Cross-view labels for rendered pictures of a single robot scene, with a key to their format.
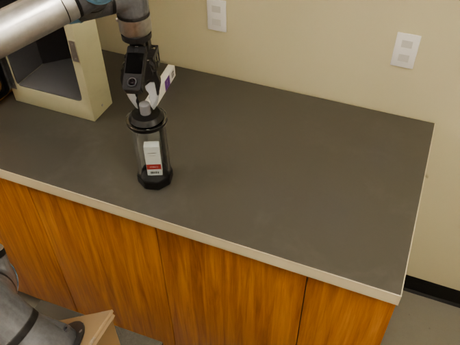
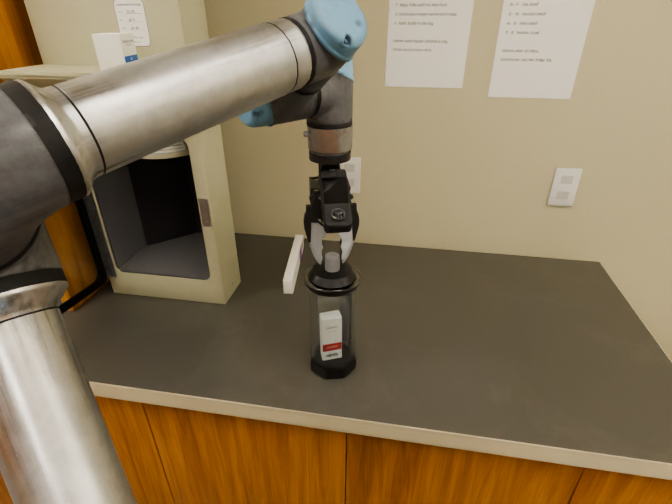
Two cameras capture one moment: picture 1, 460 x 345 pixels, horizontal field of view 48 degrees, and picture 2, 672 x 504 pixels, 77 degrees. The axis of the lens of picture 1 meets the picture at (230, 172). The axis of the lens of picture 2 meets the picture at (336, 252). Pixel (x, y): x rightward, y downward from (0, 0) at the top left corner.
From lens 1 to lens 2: 68 cm
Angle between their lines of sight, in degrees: 18
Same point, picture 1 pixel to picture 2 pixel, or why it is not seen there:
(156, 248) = (341, 463)
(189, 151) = (359, 323)
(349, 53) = (500, 198)
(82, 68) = (215, 235)
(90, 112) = (220, 293)
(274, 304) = not seen: outside the picture
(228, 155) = (409, 322)
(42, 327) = not seen: outside the picture
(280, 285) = (535, 487)
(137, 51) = (336, 175)
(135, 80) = (343, 211)
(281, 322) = not seen: outside the picture
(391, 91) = (546, 234)
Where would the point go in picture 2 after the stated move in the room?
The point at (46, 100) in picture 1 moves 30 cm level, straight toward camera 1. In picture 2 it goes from (159, 285) to (201, 349)
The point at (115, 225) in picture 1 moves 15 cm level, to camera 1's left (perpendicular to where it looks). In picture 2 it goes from (279, 440) to (207, 454)
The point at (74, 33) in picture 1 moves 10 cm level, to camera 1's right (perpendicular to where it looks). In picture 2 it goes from (208, 187) to (253, 184)
